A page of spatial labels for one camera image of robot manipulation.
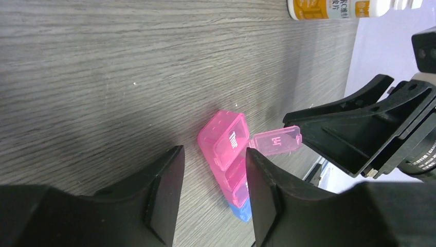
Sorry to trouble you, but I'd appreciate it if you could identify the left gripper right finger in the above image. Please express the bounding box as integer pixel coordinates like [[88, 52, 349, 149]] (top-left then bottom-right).
[[246, 148, 435, 246]]

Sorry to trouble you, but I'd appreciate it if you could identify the pink blue weekly pill organizer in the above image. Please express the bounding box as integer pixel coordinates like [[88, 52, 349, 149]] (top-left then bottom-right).
[[197, 110, 302, 222]]

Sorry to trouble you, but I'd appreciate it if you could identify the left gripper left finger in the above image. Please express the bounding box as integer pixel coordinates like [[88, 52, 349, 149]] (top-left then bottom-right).
[[1, 146, 185, 246]]

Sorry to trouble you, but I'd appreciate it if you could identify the white vitamin pill bottle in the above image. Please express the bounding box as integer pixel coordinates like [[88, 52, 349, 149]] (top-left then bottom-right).
[[287, 0, 423, 20]]

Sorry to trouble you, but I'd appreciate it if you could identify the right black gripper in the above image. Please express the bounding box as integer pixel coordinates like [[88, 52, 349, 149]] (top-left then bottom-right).
[[283, 27, 435, 181]]

